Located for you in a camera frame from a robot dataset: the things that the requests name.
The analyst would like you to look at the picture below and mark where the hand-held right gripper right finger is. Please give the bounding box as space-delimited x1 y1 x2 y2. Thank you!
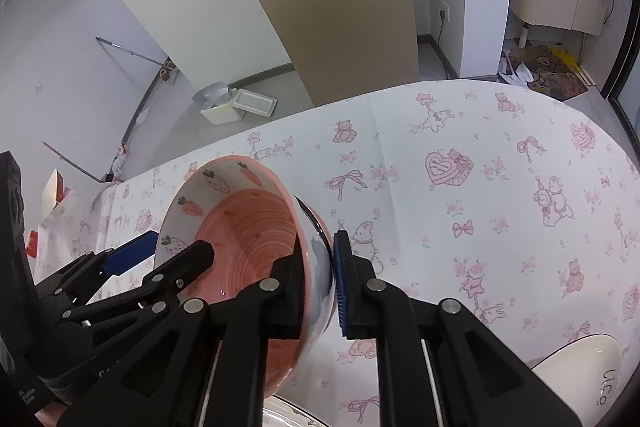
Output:
333 230 584 427

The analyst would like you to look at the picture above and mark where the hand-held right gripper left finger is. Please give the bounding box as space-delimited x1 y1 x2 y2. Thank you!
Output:
56 239 307 427

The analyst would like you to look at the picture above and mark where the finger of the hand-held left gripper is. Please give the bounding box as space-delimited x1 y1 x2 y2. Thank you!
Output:
34 231 161 303
60 240 216 325

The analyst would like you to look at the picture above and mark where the pink strawberry bowl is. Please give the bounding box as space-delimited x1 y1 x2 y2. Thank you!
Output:
153 155 335 402

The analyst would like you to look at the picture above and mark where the large white plate animal print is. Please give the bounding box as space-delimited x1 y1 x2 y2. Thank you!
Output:
260 394 331 427

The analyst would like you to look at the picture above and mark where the thin broom stick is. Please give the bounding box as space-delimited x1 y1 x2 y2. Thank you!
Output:
42 141 103 182

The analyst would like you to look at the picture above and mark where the white foam box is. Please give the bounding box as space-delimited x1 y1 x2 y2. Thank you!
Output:
201 88 278 126

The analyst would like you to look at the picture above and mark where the pink bear printed tablecloth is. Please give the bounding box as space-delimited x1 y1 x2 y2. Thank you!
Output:
30 77 640 427

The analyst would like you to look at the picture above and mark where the metal mop stick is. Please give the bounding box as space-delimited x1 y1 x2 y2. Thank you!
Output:
95 37 168 66

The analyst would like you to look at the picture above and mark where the white dish with dark rim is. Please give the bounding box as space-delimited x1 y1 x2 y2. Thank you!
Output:
529 333 626 424

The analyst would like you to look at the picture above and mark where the beige refrigerator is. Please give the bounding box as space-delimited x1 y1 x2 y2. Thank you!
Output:
204 0 420 108

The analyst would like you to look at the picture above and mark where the patterned floor mat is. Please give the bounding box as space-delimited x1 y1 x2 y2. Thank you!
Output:
502 44 588 102

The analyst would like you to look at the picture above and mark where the black framed sliding door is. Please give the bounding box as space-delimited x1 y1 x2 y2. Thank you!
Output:
600 0 640 108

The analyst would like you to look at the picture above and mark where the black power cable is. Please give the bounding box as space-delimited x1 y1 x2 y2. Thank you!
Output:
435 19 458 80

